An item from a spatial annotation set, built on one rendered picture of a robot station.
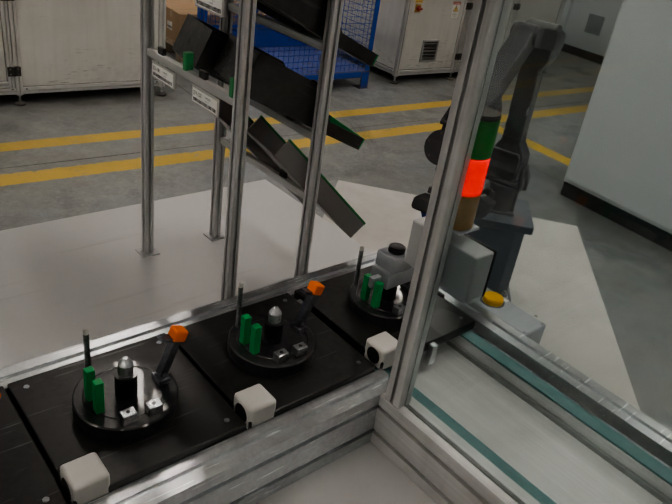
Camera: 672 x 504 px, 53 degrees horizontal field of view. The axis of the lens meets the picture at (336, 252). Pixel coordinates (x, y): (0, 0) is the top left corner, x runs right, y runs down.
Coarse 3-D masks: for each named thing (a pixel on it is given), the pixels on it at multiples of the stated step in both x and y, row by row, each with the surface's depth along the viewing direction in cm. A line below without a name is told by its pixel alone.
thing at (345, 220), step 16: (256, 128) 132; (272, 128) 134; (272, 144) 135; (288, 144) 122; (288, 160) 124; (304, 160) 126; (288, 176) 141; (304, 176) 128; (320, 176) 129; (320, 192) 131; (336, 192) 133; (320, 208) 142; (336, 208) 135; (352, 208) 137; (336, 224) 143; (352, 224) 140
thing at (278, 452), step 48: (288, 288) 128; (144, 336) 109; (0, 384) 95; (384, 384) 106; (288, 432) 95; (336, 432) 101; (144, 480) 84; (192, 480) 85; (240, 480) 91; (288, 480) 99
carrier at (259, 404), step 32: (224, 320) 114; (256, 320) 112; (288, 320) 113; (320, 320) 117; (192, 352) 105; (224, 352) 106; (256, 352) 104; (288, 352) 103; (320, 352) 110; (352, 352) 111; (224, 384) 100; (256, 384) 98; (288, 384) 102; (320, 384) 103; (256, 416) 94
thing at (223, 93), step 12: (264, 24) 126; (276, 24) 123; (288, 36) 121; (300, 36) 118; (312, 36) 117; (156, 60) 125; (168, 60) 122; (180, 72) 119; (192, 72) 117; (204, 84) 114; (216, 84) 113; (228, 96) 109; (264, 108) 132; (288, 120) 127; (300, 132) 125
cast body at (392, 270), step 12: (384, 252) 118; (396, 252) 117; (384, 264) 118; (396, 264) 117; (408, 264) 119; (372, 276) 118; (384, 276) 118; (396, 276) 118; (408, 276) 121; (384, 288) 118
